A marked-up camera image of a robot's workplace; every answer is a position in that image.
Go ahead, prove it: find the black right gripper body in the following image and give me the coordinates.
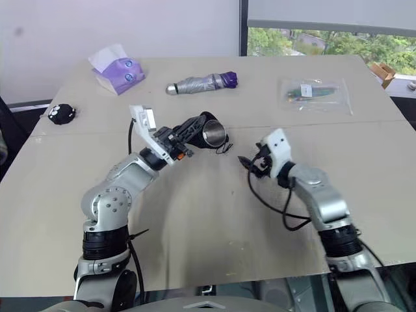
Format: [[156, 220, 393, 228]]
[[252, 142, 274, 179]]

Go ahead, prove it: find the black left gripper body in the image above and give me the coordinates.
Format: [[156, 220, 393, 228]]
[[153, 125, 195, 161]]

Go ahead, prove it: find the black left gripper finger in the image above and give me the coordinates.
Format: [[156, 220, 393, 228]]
[[181, 124, 207, 146], [173, 114, 209, 136]]

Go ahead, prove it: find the black drawstring pouch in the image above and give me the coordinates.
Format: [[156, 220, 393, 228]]
[[190, 110, 233, 155]]

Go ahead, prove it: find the metal cup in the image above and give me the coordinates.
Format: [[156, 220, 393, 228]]
[[202, 120, 229, 150]]

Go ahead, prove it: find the purple tissue pack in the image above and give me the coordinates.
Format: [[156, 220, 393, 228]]
[[88, 43, 146, 96]]

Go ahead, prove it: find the clear plastic bag with items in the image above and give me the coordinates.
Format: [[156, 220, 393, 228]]
[[277, 77, 354, 116]]

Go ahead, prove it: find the black round plush toy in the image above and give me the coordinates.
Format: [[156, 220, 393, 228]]
[[47, 103, 78, 125]]

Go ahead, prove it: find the brown cardboard box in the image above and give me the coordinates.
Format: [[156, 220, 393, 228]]
[[370, 62, 397, 90]]

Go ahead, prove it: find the black chair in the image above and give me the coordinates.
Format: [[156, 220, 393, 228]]
[[0, 94, 29, 185]]

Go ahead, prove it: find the grey robot torso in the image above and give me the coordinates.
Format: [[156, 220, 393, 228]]
[[40, 293, 295, 312]]

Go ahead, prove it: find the grey window roller blind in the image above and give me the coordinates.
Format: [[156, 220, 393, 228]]
[[247, 0, 416, 38]]

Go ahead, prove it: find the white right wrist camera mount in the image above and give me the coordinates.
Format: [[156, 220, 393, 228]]
[[261, 128, 294, 179]]

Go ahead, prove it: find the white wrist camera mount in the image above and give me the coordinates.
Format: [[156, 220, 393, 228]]
[[128, 104, 177, 167], [261, 128, 294, 179]]

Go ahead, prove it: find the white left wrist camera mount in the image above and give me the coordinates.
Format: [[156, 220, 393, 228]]
[[128, 104, 177, 167]]

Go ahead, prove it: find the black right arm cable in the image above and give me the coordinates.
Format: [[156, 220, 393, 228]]
[[247, 152, 313, 232]]

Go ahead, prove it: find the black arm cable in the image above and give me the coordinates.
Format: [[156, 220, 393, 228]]
[[125, 118, 150, 302], [247, 152, 313, 232]]

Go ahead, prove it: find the silver folded umbrella purple strap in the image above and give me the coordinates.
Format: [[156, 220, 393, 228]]
[[165, 70, 239, 96]]

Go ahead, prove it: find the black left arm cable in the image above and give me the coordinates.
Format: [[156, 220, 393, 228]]
[[125, 118, 150, 302]]

